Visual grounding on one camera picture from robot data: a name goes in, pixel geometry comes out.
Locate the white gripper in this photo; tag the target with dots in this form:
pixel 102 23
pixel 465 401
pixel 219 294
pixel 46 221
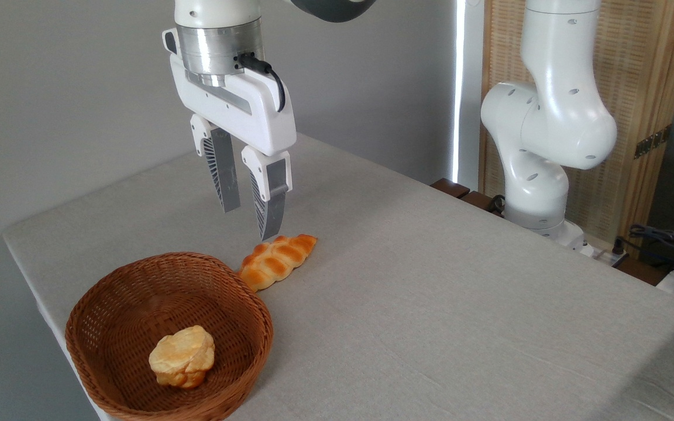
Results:
pixel 255 117

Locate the braided golden bread loaf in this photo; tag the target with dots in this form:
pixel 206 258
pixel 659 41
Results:
pixel 275 260

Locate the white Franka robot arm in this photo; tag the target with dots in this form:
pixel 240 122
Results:
pixel 553 117

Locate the brown wicker basket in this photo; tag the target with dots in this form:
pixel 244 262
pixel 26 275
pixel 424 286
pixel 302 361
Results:
pixel 120 298

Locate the round pale bread bun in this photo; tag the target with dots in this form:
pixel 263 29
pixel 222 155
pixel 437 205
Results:
pixel 182 354

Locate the dark brown wooden block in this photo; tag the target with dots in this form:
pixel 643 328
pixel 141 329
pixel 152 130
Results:
pixel 450 187
pixel 480 202

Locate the grey tablecloth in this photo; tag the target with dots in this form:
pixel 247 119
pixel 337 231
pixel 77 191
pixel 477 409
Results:
pixel 430 304

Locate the white power strip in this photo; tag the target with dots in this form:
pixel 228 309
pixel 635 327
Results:
pixel 603 255

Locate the wooden woven folding screen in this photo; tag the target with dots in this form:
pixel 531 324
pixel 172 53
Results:
pixel 635 70

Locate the metal screen hinge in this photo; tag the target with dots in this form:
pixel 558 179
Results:
pixel 653 141

